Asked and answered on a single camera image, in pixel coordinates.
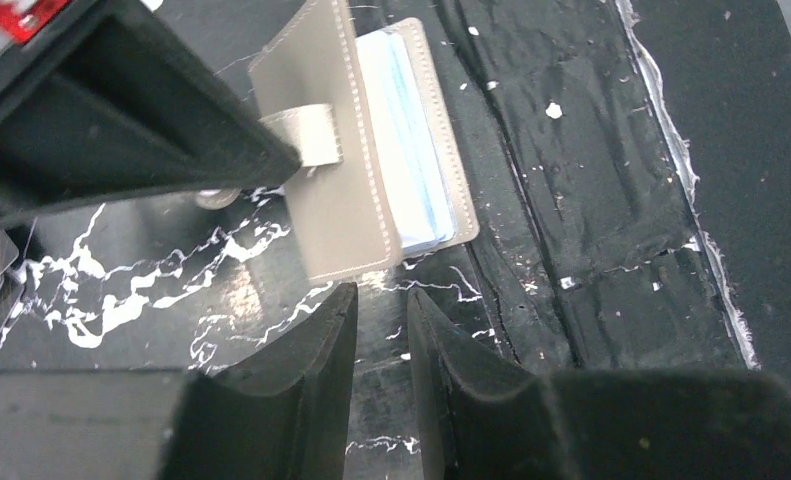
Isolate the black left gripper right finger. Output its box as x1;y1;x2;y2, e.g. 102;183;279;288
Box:
407;289;791;479

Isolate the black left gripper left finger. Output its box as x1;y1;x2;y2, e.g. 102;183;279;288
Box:
0;283;358;479

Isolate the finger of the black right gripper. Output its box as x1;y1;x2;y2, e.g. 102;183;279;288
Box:
0;1;301;230

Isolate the grey blue card holder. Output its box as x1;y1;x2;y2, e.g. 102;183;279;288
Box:
248;1;480;283

